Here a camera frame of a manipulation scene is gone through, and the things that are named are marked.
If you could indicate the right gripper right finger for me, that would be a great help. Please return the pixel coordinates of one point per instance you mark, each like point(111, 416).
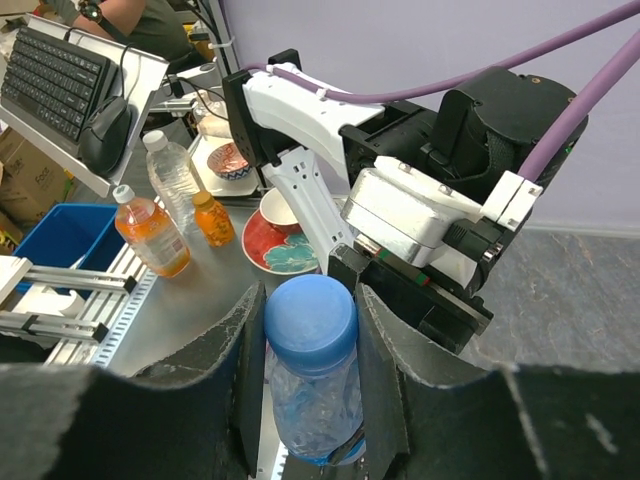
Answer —
point(430, 415)

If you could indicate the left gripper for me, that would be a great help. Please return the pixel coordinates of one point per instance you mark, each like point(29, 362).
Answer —
point(421, 298)

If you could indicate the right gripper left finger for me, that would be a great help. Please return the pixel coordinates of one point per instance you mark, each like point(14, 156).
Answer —
point(195, 414)

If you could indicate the blue tinted plastic bottle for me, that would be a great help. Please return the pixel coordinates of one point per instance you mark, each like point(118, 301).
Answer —
point(319, 419)

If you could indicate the blue bottle cap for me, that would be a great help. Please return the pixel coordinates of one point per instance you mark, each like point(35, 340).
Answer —
point(311, 324)

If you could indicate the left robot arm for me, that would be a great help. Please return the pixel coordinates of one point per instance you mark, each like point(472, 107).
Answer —
point(311, 142)

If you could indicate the large orange juice bottle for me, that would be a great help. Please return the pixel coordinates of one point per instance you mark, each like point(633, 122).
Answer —
point(148, 229)

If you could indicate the small orange juice bottle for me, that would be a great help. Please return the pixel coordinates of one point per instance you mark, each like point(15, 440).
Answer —
point(213, 219)

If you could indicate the clear capped water bottle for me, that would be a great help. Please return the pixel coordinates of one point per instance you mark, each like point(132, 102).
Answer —
point(173, 176)

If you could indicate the red floral plate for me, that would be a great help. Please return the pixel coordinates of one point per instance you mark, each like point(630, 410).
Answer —
point(275, 252)

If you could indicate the white bowl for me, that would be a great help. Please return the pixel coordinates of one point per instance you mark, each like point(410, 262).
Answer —
point(277, 213)

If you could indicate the blue plastic bin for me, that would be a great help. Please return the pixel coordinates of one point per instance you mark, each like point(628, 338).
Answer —
point(82, 236)

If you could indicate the patterned bowl on shelf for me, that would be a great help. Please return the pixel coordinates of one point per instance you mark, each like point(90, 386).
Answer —
point(227, 163)

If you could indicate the cardboard box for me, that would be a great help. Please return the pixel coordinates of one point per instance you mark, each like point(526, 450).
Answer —
point(31, 182)

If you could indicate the black computer mouse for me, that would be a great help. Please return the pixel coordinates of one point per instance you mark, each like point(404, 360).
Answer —
point(104, 137)

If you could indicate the black keyboard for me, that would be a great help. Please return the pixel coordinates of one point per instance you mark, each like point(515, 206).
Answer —
point(55, 86)

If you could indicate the person at desk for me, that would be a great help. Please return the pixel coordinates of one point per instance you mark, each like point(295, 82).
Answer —
point(151, 26)

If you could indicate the white cable duct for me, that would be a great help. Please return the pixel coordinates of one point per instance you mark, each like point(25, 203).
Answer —
point(115, 311)

